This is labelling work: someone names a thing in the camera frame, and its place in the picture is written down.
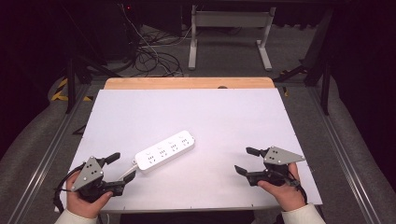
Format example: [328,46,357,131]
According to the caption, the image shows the white metal stand frame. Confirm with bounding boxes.
[188,4,277,72]

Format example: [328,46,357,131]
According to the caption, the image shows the white table board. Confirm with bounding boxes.
[55,88,323,214]

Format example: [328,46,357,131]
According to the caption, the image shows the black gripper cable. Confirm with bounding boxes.
[288,173,309,204]
[52,162,86,215]

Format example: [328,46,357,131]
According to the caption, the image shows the person's left hand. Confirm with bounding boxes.
[65,171,114,219]

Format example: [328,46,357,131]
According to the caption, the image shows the grey metal floor rail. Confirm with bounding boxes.
[7,83,92,224]
[306,87,382,224]

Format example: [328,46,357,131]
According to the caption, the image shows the black metal stand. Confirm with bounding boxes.
[64,4,123,115]
[273,7,334,117]

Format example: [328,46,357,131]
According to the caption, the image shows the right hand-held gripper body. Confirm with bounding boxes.
[247,146,306,188]

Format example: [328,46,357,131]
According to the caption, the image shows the white power strip cable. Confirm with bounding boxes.
[117,163,140,182]

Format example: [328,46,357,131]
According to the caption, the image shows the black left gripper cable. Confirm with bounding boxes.
[52,162,86,215]

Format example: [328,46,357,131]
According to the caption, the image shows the black equipment box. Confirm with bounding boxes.
[101,0,142,62]

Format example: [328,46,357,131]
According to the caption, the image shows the black floor cable bundle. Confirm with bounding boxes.
[133,29,185,77]

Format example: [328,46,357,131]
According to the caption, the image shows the yellow black hazard tape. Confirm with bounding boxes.
[50,77,93,103]

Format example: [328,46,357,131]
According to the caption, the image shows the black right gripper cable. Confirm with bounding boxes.
[288,173,309,204]

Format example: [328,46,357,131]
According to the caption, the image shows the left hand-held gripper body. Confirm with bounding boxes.
[71,156,125,203]

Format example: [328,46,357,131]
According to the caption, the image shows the person's right hand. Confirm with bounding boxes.
[257,162,307,213]

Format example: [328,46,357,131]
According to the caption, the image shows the white floor cable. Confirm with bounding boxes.
[120,3,192,77]

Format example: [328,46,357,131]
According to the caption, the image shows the white power strip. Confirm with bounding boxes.
[134,130,196,172]

